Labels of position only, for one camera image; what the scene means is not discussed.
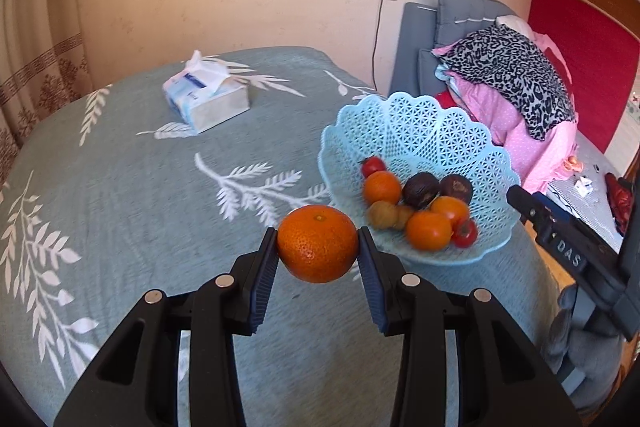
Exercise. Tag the small pink object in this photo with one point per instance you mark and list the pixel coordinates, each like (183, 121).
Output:
(572, 163)

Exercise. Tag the grey bed sheet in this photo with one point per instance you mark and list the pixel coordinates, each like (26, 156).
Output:
(592, 154)

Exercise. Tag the pink dotted blanket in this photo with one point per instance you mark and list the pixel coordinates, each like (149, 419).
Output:
(530, 147)

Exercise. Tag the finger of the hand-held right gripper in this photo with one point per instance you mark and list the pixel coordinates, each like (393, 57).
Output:
(525, 206)
(556, 208)

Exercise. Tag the red tomato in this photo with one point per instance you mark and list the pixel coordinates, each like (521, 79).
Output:
(465, 233)
(372, 166)

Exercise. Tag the red cloth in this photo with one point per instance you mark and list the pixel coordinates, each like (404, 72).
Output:
(620, 197)

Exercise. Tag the light blue plastic lattice basket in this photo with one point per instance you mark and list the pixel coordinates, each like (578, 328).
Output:
(425, 127)

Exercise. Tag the white crumpled paper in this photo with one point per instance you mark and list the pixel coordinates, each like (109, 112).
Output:
(583, 184)

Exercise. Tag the white pillow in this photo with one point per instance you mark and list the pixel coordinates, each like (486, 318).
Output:
(515, 23)

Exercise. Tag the red padded headboard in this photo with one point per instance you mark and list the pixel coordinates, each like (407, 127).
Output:
(590, 57)

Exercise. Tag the beige patterned curtain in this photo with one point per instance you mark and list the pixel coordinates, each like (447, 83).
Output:
(40, 57)

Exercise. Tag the grey cloth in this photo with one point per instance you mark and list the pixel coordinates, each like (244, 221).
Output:
(585, 357)

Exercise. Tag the grey padded chair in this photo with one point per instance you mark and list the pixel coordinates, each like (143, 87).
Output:
(415, 37)

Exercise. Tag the orange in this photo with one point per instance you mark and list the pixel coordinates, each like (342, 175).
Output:
(317, 244)
(428, 231)
(382, 188)
(450, 208)

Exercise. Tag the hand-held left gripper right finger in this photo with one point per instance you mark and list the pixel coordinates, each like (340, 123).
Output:
(371, 287)

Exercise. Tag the leopard-print cloth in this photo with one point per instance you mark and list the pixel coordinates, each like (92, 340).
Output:
(515, 67)

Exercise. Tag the blue white tissue pack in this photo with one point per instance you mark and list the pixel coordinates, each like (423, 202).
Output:
(210, 99)

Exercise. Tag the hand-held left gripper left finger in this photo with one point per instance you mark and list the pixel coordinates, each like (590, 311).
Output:
(262, 287)

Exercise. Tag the small brown kiwi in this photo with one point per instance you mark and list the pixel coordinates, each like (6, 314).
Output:
(381, 213)
(404, 218)

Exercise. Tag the dark purple passion fruit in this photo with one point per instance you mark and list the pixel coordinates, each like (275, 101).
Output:
(421, 189)
(456, 188)

